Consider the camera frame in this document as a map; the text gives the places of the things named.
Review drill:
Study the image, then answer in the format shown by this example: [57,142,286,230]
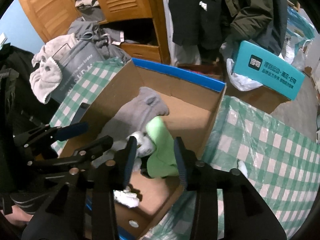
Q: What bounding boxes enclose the light green cloth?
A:
[145,116,178,178]

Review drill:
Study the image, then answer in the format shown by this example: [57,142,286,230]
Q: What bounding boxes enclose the white patterned sock bundle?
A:
[127,131,156,172]

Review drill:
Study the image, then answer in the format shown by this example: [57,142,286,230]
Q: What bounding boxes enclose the person's left hand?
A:
[1,205,33,227]

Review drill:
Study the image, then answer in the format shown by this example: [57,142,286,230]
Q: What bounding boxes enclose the pale pink towel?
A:
[29,33,79,104]

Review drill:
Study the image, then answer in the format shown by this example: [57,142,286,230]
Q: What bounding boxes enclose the open cardboard shoe box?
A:
[56,59,225,239]

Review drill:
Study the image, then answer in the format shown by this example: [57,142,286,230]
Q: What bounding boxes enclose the grey printed tote bag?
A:
[51,40,104,103]

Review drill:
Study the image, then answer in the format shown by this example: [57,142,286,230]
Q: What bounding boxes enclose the green checkered tablecloth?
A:
[50,59,319,237]

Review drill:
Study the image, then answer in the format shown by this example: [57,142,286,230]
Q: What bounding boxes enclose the white plastic bag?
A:
[226,59,263,92]

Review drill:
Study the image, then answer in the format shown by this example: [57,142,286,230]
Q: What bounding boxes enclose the teal printed shipping box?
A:
[233,41,305,100]

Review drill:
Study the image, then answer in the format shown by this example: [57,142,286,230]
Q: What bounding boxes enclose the wooden louvered cabinet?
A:
[18,0,170,64]

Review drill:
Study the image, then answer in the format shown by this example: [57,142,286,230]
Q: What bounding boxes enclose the dark hanging jackets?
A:
[169,0,287,55]

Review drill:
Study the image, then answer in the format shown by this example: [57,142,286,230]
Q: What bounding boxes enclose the blue plastic bag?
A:
[281,6,315,72]

